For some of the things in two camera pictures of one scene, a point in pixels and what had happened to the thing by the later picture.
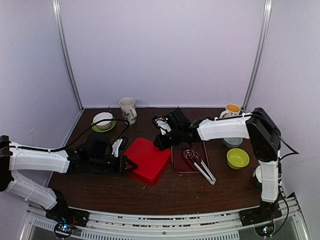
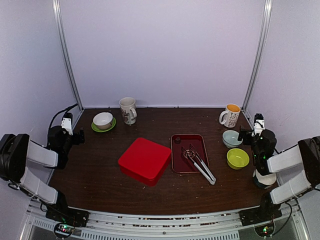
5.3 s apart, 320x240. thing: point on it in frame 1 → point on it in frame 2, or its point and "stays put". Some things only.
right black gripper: [162, 145] → [247, 132]
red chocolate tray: [182, 165] stays put
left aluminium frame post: [57, 14] stays put
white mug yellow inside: [232, 110] stays put
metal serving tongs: [190, 152] stays put
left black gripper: [122, 166] → [77, 140]
